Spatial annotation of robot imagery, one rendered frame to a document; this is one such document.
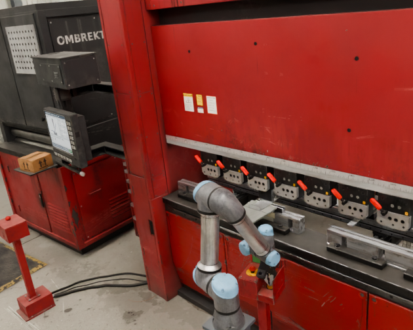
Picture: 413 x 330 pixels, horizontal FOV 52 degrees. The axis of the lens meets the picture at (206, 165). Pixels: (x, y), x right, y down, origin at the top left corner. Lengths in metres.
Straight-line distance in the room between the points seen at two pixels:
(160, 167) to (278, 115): 1.11
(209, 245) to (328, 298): 0.80
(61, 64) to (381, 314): 2.24
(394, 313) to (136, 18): 2.21
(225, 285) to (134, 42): 1.65
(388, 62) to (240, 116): 0.90
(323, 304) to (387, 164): 0.88
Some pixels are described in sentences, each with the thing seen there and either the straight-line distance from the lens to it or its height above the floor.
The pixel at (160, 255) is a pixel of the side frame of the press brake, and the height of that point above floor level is 0.43.
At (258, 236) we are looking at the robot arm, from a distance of 1.95.
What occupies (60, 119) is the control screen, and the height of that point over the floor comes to 1.55.
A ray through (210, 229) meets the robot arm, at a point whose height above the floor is 1.21.
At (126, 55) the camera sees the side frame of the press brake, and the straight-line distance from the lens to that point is 2.85.
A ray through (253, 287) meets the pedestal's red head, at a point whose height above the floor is 0.74.
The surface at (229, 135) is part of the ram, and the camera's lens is 2.58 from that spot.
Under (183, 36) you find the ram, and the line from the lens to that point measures 2.70.
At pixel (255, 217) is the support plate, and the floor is 1.00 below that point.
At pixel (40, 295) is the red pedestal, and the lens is 3.81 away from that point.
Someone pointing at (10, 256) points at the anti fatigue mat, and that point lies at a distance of 4.77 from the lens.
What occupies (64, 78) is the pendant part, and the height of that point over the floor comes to 1.82.
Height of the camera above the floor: 2.16
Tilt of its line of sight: 20 degrees down
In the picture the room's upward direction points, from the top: 6 degrees counter-clockwise
